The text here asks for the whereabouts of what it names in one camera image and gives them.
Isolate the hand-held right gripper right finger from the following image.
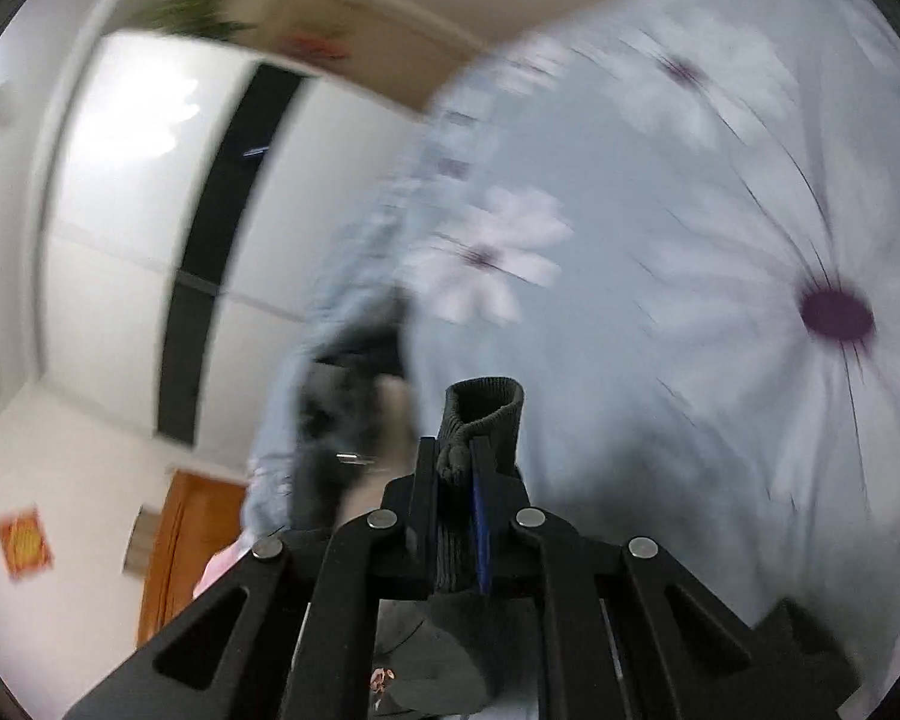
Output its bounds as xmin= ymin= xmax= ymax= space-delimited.
xmin=471 ymin=438 xmax=860 ymax=720

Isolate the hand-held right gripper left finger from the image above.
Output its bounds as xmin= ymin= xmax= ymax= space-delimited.
xmin=66 ymin=435 xmax=440 ymax=720

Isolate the dark grey sock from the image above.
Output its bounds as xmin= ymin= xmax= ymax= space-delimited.
xmin=373 ymin=377 xmax=542 ymax=715

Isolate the pink cloth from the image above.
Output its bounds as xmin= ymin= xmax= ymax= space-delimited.
xmin=193 ymin=544 xmax=254 ymax=602

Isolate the brown wooden door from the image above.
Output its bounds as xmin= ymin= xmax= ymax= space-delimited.
xmin=136 ymin=468 xmax=250 ymax=647

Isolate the white wardrobe with black stripe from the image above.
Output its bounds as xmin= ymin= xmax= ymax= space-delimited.
xmin=39 ymin=28 xmax=430 ymax=452

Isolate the light blue floral bed sheet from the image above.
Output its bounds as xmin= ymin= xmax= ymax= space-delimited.
xmin=241 ymin=0 xmax=900 ymax=695

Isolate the framed picture with red print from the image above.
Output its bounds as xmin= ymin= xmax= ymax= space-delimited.
xmin=268 ymin=0 xmax=362 ymax=62

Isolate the green potted plant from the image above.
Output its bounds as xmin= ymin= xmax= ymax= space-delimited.
xmin=144 ymin=0 xmax=257 ymax=43

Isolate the grey wall switch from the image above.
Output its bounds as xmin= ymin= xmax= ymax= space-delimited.
xmin=123 ymin=505 xmax=163 ymax=580

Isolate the red square wall decoration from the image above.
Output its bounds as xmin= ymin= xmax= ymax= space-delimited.
xmin=0 ymin=505 xmax=55 ymax=583

